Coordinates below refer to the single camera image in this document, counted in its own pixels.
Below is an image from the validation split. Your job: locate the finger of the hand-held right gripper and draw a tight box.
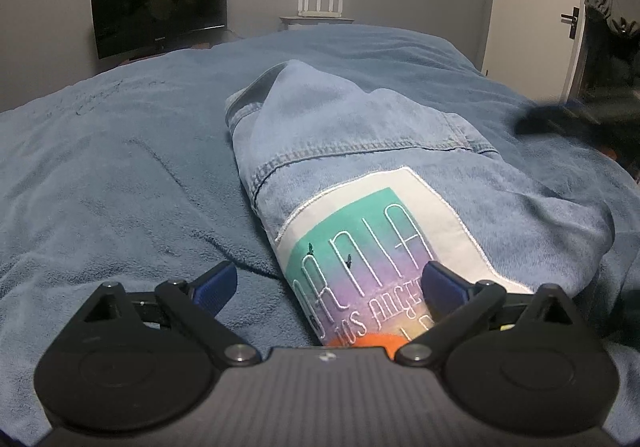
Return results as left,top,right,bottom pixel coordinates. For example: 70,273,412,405
513,102,601,138

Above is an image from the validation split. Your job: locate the white router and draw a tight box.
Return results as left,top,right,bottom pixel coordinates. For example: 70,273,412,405
297,0,345,18

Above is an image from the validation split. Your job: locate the black flat screen monitor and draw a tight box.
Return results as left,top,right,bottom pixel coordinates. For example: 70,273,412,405
90,0,228,61

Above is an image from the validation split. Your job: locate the dark hanging jacket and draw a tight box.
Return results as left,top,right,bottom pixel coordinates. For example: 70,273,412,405
581,0,640,95

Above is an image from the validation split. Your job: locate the black door handle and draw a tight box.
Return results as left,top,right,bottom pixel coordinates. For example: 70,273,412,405
560,6,584,41

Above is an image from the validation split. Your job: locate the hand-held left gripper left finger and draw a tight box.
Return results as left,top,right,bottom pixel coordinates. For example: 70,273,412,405
81,260,262,369

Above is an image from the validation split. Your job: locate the blue fleece blanket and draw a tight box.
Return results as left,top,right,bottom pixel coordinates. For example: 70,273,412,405
0,24,640,433

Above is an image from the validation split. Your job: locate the light blue denim jacket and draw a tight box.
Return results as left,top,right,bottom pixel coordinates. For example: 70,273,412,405
224,59,617,349

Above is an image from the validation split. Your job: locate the white door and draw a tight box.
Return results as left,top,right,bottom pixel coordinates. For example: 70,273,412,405
481,0,592,102

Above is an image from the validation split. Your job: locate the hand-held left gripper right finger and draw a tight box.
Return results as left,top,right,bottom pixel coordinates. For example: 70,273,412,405
394,260,577,370

